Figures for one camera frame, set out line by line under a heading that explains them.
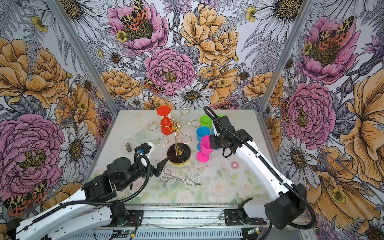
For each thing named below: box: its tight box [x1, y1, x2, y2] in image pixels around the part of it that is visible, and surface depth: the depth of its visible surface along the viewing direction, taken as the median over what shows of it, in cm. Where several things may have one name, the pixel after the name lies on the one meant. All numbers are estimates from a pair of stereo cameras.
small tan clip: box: [125, 142, 132, 153], surface depth 101 cm
